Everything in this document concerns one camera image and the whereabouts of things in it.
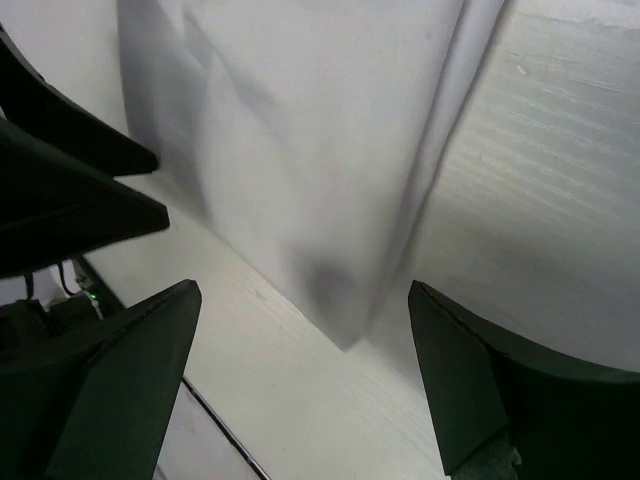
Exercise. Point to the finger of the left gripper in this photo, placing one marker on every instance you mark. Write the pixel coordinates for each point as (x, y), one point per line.
(54, 207)
(35, 106)

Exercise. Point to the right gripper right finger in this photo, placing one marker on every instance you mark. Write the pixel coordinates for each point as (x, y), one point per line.
(505, 407)

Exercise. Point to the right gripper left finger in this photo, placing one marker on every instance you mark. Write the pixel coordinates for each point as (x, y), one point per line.
(95, 402)

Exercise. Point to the white t shirt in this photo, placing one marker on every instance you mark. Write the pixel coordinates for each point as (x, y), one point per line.
(307, 134)

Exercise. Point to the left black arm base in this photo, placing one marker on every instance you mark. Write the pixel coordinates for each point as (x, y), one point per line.
(48, 303)

